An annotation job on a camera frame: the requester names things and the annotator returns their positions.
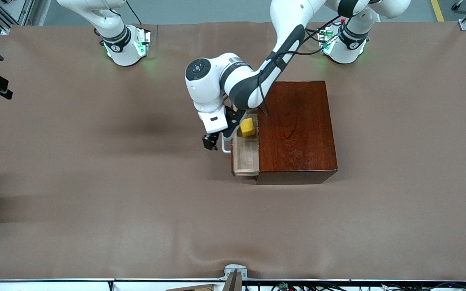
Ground yellow wooden cube block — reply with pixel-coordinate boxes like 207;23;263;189
239;118;256;138

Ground wooden drawer with dark front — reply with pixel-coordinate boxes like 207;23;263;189
231;113;261;177

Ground dark red wooden cabinet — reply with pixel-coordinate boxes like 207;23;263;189
255;80;338;186

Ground brown table cover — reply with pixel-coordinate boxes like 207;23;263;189
0;21;466;282

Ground light wooden board piece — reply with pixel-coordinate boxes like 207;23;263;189
165;284;218;291

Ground yellow floor tape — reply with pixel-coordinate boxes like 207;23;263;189
430;0;446;23

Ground black left base cable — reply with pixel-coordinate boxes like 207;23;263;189
304;19;331;45

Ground black base cable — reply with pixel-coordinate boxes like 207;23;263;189
125;0;145;26
304;19;331;45

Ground grey metal camera bracket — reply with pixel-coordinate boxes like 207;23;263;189
218;264;248;291

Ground black right base cable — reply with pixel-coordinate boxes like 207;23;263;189
125;0;145;26

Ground white table edge rail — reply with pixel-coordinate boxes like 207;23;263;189
0;278;466;291

